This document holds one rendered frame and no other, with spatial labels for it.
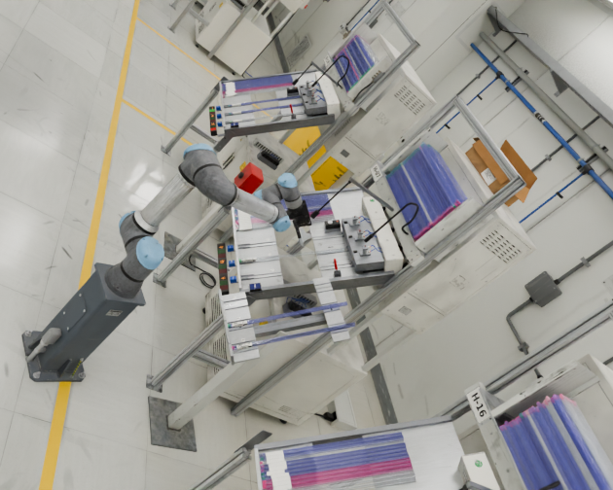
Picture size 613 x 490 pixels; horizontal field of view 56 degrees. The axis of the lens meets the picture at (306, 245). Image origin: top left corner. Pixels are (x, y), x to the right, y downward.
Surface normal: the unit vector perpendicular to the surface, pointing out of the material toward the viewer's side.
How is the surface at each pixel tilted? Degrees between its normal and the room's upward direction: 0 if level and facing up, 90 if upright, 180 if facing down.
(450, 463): 44
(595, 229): 90
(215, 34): 90
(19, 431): 0
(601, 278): 90
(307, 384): 90
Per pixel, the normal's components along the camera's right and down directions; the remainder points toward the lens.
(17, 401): 0.68, -0.62
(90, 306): -0.62, -0.18
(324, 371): 0.15, 0.65
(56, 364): 0.40, 0.76
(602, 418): -0.72, -0.44
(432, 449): -0.02, -0.75
